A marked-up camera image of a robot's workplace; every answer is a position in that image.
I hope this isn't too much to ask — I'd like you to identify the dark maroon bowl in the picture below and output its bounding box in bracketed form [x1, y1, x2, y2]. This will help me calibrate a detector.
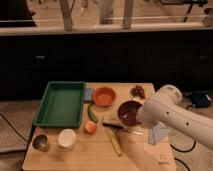
[117, 101, 142, 127]

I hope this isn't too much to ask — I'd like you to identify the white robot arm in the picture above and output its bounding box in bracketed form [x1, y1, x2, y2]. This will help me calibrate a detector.
[136, 84, 213, 150]

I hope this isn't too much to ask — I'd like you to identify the green plastic tray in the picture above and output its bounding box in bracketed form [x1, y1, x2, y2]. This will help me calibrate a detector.
[34, 81, 86, 128]

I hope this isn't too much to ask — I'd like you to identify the orange bowl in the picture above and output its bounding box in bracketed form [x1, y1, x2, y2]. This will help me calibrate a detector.
[92, 87, 116, 107]

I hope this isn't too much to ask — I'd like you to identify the blue sponge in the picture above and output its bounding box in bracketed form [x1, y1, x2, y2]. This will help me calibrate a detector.
[84, 88, 94, 103]

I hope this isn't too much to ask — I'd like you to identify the green cucumber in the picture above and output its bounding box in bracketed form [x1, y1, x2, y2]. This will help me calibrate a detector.
[87, 104, 98, 123]

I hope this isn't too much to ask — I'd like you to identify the brown dried fruit pile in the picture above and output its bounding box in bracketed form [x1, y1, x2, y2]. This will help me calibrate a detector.
[130, 85, 145, 99]

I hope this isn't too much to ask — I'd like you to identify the orange fruit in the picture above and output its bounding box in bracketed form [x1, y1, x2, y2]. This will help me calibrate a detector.
[84, 121, 97, 134]

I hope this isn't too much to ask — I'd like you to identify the light blue cloth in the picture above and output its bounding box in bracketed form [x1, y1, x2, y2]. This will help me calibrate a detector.
[148, 123, 170, 145]

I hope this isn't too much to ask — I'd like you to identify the small metal cup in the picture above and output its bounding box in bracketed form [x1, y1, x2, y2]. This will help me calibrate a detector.
[32, 134, 49, 152]

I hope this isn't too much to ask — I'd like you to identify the blue black device on floor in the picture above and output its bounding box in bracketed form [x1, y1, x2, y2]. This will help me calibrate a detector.
[190, 92, 211, 108]

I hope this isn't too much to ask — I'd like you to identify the black handled knife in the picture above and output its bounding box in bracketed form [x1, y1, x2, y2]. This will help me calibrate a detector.
[102, 123, 143, 136]

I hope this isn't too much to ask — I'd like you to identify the black cable right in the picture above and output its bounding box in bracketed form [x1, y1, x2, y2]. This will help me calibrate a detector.
[170, 104, 198, 154]

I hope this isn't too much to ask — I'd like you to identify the black cable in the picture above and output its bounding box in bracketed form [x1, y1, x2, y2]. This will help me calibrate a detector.
[0, 112, 31, 144]
[170, 104, 198, 154]

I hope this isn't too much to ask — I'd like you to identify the black cable left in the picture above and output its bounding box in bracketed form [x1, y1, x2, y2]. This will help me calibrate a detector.
[0, 112, 31, 144]

